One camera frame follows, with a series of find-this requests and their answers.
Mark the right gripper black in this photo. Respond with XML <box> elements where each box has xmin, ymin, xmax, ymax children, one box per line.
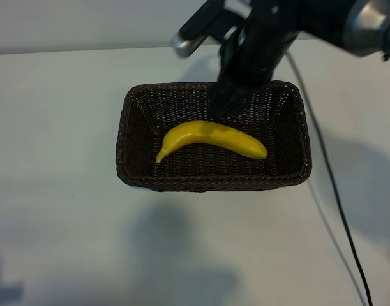
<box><xmin>208</xmin><ymin>0</ymin><xmax>300</xmax><ymax>124</ymax></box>

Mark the dark brown woven basket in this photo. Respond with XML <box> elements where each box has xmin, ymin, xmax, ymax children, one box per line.
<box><xmin>116</xmin><ymin>80</ymin><xmax>313</xmax><ymax>193</ymax></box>

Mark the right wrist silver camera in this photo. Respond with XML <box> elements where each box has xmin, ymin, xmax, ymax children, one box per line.
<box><xmin>172</xmin><ymin>0</ymin><xmax>251</xmax><ymax>59</ymax></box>

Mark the thin black cable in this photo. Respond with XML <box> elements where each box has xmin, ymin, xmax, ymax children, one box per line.
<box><xmin>285</xmin><ymin>52</ymin><xmax>374</xmax><ymax>306</ymax></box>

